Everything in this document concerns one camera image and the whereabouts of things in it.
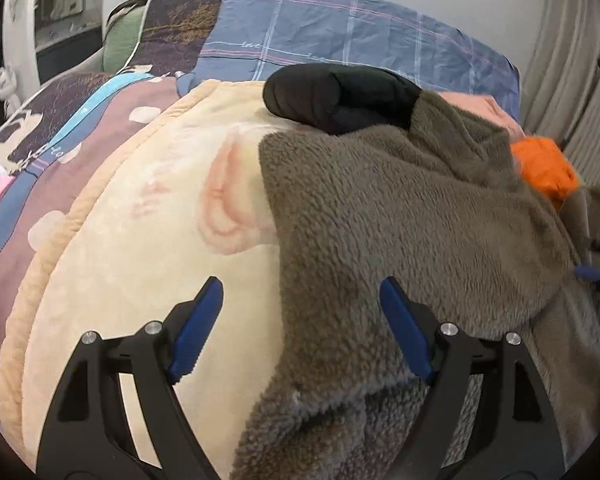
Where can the blue plaid pillow cover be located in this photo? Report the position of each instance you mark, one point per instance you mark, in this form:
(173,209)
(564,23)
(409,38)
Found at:
(253,38)

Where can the green pillow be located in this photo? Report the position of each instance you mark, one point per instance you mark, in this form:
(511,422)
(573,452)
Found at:
(121,36)

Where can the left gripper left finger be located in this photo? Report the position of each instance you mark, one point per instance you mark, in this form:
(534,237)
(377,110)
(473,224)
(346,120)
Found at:
(115,414)

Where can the white cat figurine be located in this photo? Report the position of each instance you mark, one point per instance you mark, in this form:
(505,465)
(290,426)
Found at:
(8,91)

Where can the black puffer jacket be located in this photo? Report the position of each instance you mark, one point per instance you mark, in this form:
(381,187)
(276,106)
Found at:
(339,99)

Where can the wall niche shelf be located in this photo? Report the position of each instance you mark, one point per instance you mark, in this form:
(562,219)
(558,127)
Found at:
(67,32)

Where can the orange puffer jacket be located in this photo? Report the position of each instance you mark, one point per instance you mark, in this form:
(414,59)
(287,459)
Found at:
(544,167)

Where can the brown fleece jacket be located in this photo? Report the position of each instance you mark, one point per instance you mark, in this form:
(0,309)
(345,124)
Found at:
(440,207)

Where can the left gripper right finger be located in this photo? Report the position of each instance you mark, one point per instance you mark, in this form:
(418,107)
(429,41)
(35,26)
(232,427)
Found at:
(514,434)

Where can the grey pleated curtain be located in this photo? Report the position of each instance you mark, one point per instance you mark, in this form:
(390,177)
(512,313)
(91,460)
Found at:
(561,88)

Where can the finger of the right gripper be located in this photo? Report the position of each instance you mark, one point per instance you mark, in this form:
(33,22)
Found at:
(587,273)

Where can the pink cartoon pig blanket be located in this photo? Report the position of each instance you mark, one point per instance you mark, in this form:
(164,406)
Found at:
(180,201)

